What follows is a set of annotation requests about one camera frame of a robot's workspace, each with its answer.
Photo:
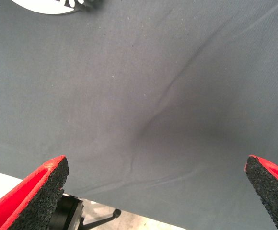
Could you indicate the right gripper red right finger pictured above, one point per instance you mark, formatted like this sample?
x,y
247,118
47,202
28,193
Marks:
x,y
275,191

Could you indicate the small steel planetary gear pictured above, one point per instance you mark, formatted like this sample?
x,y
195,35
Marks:
x,y
91,3

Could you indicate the round metal carrier plate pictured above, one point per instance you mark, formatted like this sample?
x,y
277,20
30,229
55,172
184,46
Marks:
x,y
43,6

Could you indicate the dark table cloth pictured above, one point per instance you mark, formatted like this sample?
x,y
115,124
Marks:
x,y
141,83

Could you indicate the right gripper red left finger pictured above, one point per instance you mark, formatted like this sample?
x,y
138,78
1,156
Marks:
x,y
26,203

